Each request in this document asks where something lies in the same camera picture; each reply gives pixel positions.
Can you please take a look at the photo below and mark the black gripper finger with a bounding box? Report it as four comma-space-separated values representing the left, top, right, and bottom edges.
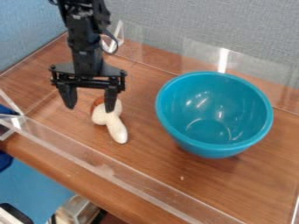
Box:
105, 86, 118, 113
58, 83, 78, 109

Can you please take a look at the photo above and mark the white brown-capped toy mushroom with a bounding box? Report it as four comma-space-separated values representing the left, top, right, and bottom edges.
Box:
90, 96, 129, 144

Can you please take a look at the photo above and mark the clear acrylic corner bracket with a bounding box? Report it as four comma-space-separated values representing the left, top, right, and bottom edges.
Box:
101, 20, 125, 54

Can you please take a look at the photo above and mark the clear acrylic back panel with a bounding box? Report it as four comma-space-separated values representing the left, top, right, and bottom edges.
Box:
118, 24, 299, 115

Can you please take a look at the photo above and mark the clear acrylic front barrier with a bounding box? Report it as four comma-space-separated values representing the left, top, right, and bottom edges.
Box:
0, 88, 247, 224

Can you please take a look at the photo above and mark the blue plastic bowl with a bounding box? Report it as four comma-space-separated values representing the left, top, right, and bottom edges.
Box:
155, 71, 274, 158

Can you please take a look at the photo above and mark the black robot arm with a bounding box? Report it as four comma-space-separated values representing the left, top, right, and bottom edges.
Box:
49, 0, 127, 113

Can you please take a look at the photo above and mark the blue cloth at left edge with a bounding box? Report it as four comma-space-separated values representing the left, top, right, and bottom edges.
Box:
0, 104, 19, 173

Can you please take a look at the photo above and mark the metal table frame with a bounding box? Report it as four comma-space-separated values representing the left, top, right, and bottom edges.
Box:
46, 195, 107, 224

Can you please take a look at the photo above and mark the black white device below table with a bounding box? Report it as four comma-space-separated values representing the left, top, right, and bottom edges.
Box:
0, 203, 34, 224

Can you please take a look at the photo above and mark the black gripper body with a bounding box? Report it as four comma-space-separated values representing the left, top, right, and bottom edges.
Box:
50, 38, 127, 91

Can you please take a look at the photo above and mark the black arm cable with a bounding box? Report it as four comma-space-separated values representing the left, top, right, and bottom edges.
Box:
98, 27, 121, 55

